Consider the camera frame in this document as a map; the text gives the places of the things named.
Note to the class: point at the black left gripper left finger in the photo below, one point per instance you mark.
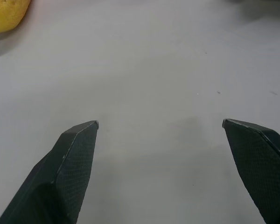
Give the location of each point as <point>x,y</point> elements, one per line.
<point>60,177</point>

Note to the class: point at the yellow lemon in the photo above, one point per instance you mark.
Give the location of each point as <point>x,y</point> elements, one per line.
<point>5,14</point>

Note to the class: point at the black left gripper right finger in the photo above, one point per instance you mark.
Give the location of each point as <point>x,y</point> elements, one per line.
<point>261,163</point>

